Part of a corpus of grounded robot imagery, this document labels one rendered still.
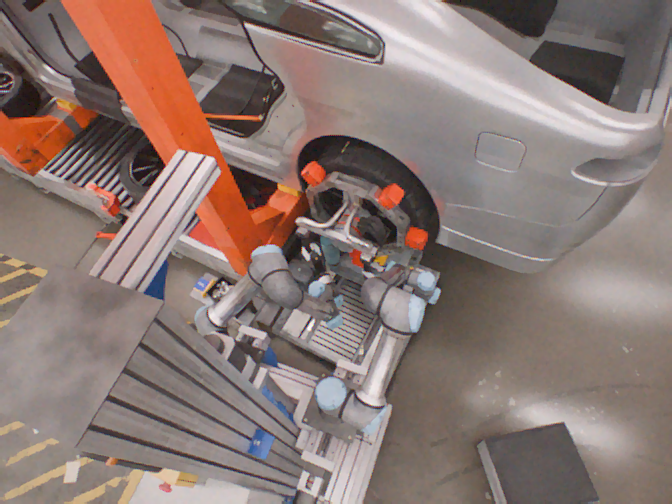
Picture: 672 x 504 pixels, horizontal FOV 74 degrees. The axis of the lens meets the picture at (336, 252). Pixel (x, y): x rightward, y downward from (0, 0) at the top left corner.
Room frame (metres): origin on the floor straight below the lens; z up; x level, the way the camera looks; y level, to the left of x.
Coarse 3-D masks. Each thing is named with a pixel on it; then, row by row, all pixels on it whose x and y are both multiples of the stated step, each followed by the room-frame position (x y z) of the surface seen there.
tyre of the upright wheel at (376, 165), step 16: (336, 144) 1.54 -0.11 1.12; (352, 144) 1.48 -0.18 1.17; (368, 144) 1.45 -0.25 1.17; (320, 160) 1.50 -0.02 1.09; (336, 160) 1.42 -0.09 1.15; (352, 160) 1.38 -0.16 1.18; (368, 160) 1.35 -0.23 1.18; (384, 160) 1.34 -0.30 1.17; (368, 176) 1.30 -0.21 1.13; (384, 176) 1.26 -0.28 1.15; (400, 176) 1.27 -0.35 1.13; (416, 176) 1.28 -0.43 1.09; (416, 192) 1.22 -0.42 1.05; (416, 208) 1.16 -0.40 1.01; (432, 208) 1.22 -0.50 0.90; (416, 224) 1.15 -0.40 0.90
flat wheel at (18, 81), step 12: (0, 72) 3.82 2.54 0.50; (0, 84) 3.70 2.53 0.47; (12, 84) 3.66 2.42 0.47; (24, 84) 3.60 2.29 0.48; (0, 96) 3.82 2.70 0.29; (12, 96) 3.44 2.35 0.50; (24, 96) 3.50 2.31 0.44; (36, 96) 3.62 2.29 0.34; (0, 108) 3.33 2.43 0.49; (12, 108) 3.38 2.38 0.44; (24, 108) 3.43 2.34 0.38; (36, 108) 3.52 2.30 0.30
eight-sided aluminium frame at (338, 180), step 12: (324, 180) 1.41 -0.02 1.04; (336, 180) 1.33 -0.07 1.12; (348, 180) 1.32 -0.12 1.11; (360, 180) 1.30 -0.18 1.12; (312, 192) 1.41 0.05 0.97; (360, 192) 1.24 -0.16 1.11; (372, 192) 1.22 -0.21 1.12; (312, 204) 1.42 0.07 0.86; (312, 216) 1.43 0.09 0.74; (324, 216) 1.44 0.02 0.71; (396, 216) 1.14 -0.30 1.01; (408, 228) 1.13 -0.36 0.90; (396, 240) 1.19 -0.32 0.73; (384, 252) 1.17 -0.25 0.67; (396, 252) 1.12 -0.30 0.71
